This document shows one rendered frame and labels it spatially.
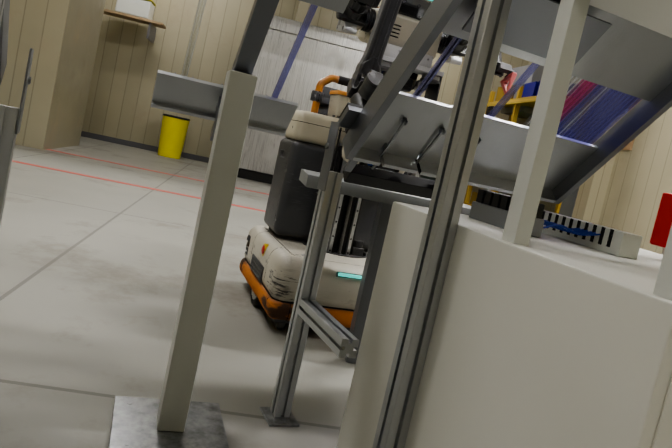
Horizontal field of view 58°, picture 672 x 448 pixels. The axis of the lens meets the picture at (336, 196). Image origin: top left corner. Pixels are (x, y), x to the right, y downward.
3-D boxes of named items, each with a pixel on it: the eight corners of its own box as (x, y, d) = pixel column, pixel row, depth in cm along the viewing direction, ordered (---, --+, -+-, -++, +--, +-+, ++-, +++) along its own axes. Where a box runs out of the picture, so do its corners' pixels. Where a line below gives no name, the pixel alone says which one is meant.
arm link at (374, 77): (374, 94, 175) (347, 84, 173) (392, 64, 167) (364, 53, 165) (374, 121, 167) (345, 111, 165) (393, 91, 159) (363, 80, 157)
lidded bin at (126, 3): (152, 23, 873) (156, 5, 870) (148, 19, 834) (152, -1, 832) (119, 15, 865) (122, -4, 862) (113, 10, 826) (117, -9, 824)
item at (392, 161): (352, 160, 148) (348, 139, 152) (553, 203, 175) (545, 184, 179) (354, 157, 147) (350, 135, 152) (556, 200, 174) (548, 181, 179)
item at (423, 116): (353, 149, 149) (351, 140, 151) (553, 193, 176) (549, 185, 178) (390, 95, 136) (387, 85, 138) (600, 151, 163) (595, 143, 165)
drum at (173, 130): (183, 158, 899) (191, 119, 894) (180, 160, 862) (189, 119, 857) (157, 153, 892) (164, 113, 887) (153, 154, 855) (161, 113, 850)
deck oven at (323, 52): (332, 190, 938) (363, 53, 920) (346, 200, 813) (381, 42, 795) (227, 167, 910) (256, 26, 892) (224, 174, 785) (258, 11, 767)
